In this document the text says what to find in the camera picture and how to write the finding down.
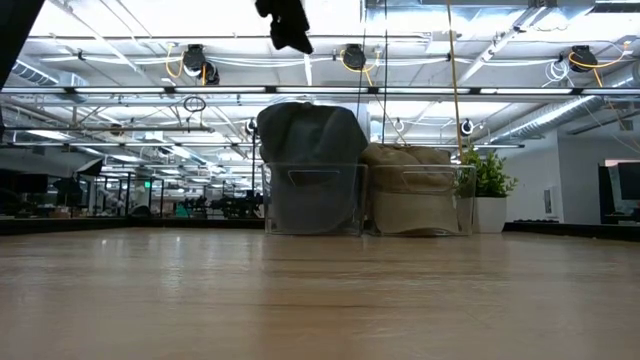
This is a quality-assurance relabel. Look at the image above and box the yellow hanging cable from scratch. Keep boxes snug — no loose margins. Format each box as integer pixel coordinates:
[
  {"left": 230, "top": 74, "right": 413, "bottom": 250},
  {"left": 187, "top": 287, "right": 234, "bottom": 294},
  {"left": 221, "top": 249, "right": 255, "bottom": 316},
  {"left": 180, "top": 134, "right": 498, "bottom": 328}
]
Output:
[{"left": 444, "top": 0, "right": 465, "bottom": 162}]

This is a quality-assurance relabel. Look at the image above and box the long ceiling light bar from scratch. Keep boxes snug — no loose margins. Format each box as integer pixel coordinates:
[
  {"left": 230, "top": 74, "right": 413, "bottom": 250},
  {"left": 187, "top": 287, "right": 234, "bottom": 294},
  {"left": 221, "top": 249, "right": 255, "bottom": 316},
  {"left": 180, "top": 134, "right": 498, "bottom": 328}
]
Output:
[{"left": 0, "top": 85, "right": 640, "bottom": 98}]

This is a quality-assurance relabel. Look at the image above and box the black power cable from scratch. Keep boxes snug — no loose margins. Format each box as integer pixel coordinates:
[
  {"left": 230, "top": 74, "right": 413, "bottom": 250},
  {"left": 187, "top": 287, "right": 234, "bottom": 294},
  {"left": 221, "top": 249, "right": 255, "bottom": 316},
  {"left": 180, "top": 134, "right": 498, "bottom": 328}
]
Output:
[
  {"left": 353, "top": 27, "right": 369, "bottom": 114},
  {"left": 381, "top": 0, "right": 390, "bottom": 145}
]

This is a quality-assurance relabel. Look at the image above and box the black background workstation frame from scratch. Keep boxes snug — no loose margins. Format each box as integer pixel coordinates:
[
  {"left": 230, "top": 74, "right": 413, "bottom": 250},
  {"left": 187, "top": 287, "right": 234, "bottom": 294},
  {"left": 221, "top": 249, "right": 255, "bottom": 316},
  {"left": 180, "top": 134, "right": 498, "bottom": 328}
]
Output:
[{"left": 102, "top": 172, "right": 166, "bottom": 217}]

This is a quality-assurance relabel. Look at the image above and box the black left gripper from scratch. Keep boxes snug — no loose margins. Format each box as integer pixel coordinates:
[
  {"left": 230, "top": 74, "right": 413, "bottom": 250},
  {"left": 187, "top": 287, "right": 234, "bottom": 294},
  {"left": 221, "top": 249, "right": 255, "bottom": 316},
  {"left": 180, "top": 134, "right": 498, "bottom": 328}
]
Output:
[{"left": 254, "top": 0, "right": 314, "bottom": 55}]

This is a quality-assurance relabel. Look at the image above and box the black computer monitor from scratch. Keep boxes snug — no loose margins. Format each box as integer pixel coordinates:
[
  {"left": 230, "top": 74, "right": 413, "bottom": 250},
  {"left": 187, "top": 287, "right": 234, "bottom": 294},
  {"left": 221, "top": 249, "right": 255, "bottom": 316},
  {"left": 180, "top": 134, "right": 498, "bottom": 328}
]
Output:
[{"left": 616, "top": 162, "right": 640, "bottom": 202}]

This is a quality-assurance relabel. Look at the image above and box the silver air duct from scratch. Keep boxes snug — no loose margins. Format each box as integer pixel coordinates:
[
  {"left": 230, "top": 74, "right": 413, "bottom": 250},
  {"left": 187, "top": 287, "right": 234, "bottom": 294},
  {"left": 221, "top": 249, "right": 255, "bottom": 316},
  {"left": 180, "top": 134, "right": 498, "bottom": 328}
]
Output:
[
  {"left": 9, "top": 58, "right": 90, "bottom": 90},
  {"left": 487, "top": 62, "right": 640, "bottom": 147}
]

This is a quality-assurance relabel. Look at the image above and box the black aluminium frame rail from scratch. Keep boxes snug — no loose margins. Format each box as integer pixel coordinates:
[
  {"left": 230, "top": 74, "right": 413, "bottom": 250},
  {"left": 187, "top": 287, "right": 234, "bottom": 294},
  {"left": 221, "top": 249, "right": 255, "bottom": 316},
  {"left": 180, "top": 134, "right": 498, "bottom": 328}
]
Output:
[
  {"left": 0, "top": 216, "right": 266, "bottom": 236},
  {"left": 502, "top": 221, "right": 640, "bottom": 242}
]

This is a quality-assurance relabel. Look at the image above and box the clear plastic bin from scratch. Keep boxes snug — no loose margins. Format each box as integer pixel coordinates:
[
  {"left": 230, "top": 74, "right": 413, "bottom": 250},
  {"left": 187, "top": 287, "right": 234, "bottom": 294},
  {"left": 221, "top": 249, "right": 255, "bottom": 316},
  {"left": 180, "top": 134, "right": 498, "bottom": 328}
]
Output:
[
  {"left": 367, "top": 164, "right": 476, "bottom": 237},
  {"left": 260, "top": 163, "right": 369, "bottom": 236}
]

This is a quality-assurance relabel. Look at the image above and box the white plant pot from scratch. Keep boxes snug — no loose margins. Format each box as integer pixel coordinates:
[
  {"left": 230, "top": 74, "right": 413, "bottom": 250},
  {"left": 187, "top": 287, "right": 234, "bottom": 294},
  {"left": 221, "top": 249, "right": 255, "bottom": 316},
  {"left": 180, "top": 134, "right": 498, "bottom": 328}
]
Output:
[{"left": 472, "top": 196, "right": 508, "bottom": 235}]

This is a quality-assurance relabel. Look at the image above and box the white wall box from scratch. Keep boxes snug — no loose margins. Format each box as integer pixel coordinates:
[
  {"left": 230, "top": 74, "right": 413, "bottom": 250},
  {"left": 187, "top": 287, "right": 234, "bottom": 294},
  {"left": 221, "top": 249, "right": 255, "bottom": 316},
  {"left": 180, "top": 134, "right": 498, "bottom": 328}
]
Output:
[{"left": 543, "top": 185, "right": 558, "bottom": 216}]

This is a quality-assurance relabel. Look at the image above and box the black ceiling cable reel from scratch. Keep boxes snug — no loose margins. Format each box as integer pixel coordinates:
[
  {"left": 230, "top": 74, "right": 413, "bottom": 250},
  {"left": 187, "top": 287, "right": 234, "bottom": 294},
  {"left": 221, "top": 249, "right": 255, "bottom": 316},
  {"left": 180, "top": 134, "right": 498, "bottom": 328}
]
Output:
[
  {"left": 341, "top": 43, "right": 369, "bottom": 72},
  {"left": 180, "top": 43, "right": 221, "bottom": 86},
  {"left": 567, "top": 44, "right": 600, "bottom": 75}
]

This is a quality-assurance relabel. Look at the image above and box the green artificial plant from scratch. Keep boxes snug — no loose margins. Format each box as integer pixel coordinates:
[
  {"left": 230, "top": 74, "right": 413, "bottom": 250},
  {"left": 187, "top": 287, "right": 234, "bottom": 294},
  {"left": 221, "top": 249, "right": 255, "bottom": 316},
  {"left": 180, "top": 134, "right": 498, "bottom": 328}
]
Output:
[{"left": 457, "top": 147, "right": 520, "bottom": 200}]

